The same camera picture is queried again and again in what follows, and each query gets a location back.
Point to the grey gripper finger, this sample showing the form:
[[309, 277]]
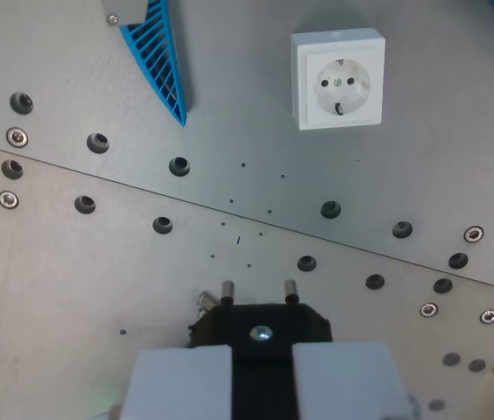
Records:
[[177, 385], [343, 380]]

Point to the black power plug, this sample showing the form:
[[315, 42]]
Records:
[[269, 321]]

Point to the silver socket head screw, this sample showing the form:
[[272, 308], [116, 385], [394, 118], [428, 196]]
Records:
[[473, 234], [488, 316], [428, 310], [17, 137], [8, 200]]

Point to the blue ribbed plastic wedge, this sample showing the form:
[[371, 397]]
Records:
[[159, 57]]

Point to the small silver block screw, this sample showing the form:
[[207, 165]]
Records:
[[112, 18]]

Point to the white wall socket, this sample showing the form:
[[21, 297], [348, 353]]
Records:
[[338, 79]]

